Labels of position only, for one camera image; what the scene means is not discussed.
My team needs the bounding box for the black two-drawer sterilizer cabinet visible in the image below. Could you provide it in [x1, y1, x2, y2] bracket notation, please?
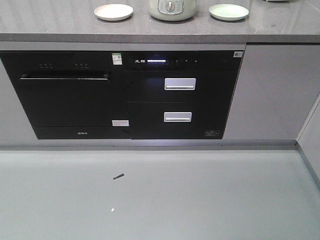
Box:
[122, 50, 243, 140]

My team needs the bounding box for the black tape strip on floor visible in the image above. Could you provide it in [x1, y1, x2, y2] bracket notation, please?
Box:
[112, 173, 125, 180]

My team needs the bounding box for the black built-in dishwasher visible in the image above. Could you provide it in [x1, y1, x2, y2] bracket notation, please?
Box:
[0, 50, 130, 140]

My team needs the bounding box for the green electric cooking pot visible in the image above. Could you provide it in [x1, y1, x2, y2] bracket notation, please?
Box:
[148, 0, 197, 22]

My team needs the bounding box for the beige round plate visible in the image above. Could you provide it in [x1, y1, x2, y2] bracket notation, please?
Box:
[94, 3, 134, 22]

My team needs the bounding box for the grey cabinet door panel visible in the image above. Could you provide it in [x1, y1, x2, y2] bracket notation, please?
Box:
[223, 45, 320, 140]

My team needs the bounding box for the light green round plate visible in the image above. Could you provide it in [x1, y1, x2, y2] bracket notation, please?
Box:
[209, 3, 250, 22]

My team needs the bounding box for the white rice cooker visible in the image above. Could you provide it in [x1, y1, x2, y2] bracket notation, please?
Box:
[265, 0, 289, 2]

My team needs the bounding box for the lower silver drawer handle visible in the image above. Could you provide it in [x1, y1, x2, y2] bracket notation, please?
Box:
[163, 112, 193, 123]

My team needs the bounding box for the silver drawer handle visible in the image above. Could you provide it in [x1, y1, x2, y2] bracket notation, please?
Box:
[163, 112, 193, 123]
[164, 77, 197, 91]

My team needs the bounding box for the upper silver drawer handle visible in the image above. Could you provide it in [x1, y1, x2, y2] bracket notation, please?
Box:
[164, 77, 197, 91]

